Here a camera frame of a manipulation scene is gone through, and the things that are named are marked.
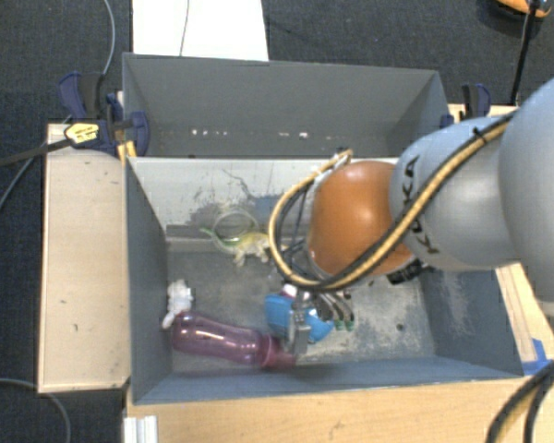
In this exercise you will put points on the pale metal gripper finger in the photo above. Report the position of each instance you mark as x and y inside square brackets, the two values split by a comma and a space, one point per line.
[304, 339]
[292, 337]

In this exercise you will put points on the blue plastic toy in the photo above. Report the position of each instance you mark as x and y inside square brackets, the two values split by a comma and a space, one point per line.
[277, 314]

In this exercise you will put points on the purple plastic bottle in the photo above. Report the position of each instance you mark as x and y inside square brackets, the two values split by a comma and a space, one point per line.
[221, 342]

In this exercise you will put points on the yellow-green toy lizard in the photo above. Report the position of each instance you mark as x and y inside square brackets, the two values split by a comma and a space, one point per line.
[251, 246]

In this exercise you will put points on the white toy animal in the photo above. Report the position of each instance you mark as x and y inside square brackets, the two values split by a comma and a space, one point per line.
[179, 299]

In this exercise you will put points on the grey metal bin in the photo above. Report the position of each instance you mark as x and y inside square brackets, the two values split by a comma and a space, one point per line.
[258, 109]

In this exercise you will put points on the pale wood flat board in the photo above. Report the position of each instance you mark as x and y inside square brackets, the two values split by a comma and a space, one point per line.
[85, 270]

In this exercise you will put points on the black cylinder on white bracket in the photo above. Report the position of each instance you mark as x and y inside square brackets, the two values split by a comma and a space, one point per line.
[404, 272]

